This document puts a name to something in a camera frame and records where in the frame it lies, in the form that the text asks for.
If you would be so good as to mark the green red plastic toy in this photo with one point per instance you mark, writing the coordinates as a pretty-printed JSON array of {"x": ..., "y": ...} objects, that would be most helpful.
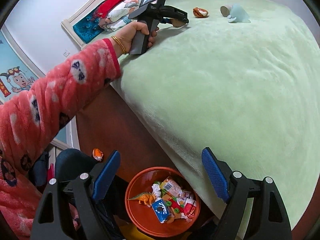
[{"x": 175, "y": 204}]

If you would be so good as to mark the pink fleece robe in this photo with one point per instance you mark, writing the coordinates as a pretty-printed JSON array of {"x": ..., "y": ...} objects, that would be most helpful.
[{"x": 17, "y": 205}]

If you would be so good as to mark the light blue plastic cup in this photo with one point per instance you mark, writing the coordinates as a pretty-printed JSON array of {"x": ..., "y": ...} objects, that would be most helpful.
[{"x": 238, "y": 13}]

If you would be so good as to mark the person's left forearm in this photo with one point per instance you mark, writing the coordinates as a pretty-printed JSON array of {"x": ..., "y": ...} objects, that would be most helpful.
[{"x": 57, "y": 92}]

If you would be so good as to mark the orange green toy dinosaur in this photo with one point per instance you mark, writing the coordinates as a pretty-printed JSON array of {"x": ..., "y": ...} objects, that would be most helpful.
[{"x": 145, "y": 198}]

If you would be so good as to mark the floral folded quilt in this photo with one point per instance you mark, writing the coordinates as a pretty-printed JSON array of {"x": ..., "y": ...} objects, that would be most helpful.
[
  {"x": 130, "y": 6},
  {"x": 117, "y": 22}
]

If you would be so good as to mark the cartoon wall poster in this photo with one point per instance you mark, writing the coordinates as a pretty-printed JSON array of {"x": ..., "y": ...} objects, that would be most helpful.
[{"x": 17, "y": 80}]

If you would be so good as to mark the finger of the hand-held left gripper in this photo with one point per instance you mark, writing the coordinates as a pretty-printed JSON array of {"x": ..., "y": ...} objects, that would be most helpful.
[{"x": 166, "y": 20}]

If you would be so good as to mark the red white snack wrapper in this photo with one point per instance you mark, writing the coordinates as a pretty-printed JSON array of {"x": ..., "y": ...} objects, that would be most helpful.
[{"x": 190, "y": 206}]

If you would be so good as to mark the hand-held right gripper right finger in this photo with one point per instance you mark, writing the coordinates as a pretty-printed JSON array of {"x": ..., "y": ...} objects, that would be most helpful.
[{"x": 216, "y": 175}]

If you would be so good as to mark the green plush bed blanket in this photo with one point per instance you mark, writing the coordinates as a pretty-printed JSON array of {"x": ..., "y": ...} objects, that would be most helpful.
[{"x": 212, "y": 92}]

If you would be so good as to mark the orange white spout pouch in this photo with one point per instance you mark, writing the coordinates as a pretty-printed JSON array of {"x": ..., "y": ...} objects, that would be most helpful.
[{"x": 172, "y": 186}]

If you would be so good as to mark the tan cardboard piece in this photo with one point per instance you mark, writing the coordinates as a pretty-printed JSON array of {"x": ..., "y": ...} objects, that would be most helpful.
[{"x": 178, "y": 23}]

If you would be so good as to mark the blue carton with white splash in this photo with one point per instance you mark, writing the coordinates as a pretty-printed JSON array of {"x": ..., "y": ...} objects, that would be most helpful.
[{"x": 161, "y": 211}]

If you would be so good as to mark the white wall outlet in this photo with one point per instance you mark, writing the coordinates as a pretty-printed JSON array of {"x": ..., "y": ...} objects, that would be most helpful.
[{"x": 66, "y": 53}]

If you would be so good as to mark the orange plastic basin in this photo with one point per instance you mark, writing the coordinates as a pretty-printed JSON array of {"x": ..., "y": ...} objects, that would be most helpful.
[{"x": 136, "y": 217}]

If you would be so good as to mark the cream headboard with blue panel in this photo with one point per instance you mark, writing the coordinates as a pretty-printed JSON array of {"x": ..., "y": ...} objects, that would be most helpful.
[{"x": 82, "y": 26}]

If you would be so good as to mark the person's left hand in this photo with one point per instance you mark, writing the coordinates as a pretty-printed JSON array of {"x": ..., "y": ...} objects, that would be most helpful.
[{"x": 127, "y": 36}]

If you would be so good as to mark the white tissue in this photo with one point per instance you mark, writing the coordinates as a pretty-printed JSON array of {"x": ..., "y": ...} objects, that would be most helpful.
[{"x": 156, "y": 189}]

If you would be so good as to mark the cardboard paper tube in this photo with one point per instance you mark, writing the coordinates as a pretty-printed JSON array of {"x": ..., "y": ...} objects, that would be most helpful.
[{"x": 225, "y": 10}]

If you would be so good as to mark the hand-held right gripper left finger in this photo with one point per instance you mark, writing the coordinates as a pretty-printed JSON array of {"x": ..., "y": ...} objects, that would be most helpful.
[{"x": 105, "y": 177}]

